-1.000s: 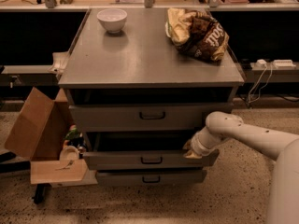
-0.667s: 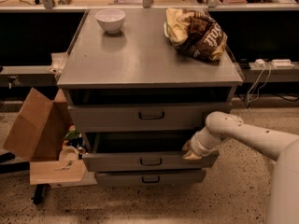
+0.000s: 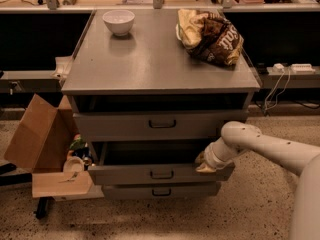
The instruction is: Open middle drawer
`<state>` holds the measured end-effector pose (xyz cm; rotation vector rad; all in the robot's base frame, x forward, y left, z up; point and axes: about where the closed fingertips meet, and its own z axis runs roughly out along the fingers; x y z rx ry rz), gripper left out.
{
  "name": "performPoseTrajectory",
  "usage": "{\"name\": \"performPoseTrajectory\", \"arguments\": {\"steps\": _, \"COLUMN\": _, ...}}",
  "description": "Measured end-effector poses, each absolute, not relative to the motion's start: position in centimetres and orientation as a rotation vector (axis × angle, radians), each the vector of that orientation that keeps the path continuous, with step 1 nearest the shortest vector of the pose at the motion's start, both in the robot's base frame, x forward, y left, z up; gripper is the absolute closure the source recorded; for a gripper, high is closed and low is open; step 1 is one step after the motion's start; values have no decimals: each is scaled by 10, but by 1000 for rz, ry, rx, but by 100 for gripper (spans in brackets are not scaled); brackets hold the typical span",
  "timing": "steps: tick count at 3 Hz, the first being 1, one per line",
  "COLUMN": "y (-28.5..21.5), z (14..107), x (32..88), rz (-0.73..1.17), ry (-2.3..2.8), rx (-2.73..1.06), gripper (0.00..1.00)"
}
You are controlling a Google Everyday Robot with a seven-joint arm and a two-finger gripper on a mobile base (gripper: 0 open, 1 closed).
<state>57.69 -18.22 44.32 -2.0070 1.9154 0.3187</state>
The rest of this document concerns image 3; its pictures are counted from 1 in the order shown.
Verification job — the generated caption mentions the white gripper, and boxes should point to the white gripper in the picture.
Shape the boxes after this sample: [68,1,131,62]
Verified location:
[195,142,234,174]

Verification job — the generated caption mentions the white plate in box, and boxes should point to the white plate in box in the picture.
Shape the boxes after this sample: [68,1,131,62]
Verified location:
[63,156,84,172]

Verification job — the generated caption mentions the white bowl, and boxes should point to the white bowl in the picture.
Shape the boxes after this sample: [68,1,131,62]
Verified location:
[102,10,135,36]

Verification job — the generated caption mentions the brown chip bag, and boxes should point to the brown chip bag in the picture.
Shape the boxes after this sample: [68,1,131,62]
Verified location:
[176,9,244,66]

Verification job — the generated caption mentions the green toy in box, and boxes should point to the green toy in box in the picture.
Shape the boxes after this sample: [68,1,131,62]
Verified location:
[69,134,86,150]

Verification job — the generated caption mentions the grey top drawer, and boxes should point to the grey top drawer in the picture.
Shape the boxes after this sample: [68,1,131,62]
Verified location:
[73,110,248,142]

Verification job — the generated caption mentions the white cable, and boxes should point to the white cable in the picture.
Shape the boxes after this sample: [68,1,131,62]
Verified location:
[263,67,292,113]

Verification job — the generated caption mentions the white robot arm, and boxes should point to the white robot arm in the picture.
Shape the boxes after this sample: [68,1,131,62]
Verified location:
[196,121,320,240]

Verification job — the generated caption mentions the grey drawer cabinet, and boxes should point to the grey drawer cabinet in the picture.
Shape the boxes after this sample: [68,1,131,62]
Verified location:
[61,8,262,200]

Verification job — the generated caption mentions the white power strip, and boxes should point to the white power strip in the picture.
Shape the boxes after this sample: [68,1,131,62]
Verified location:
[291,64,315,73]

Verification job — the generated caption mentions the grey bottom drawer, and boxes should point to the grey bottom drawer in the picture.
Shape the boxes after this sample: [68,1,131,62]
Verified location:
[102,182,221,200]

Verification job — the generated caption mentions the white power adapter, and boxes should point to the white power adapter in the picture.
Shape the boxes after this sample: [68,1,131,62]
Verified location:
[273,63,285,72]

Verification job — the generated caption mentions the black stand leg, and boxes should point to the black stand leg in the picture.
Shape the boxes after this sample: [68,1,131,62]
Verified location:
[34,197,49,219]

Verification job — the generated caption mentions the grey drawer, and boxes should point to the grey drawer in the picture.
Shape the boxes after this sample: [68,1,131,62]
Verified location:
[102,182,221,200]
[73,110,248,142]
[88,139,235,185]

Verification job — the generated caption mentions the open cardboard box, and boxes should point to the open cardboard box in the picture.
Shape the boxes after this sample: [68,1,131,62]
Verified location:
[5,95,93,200]

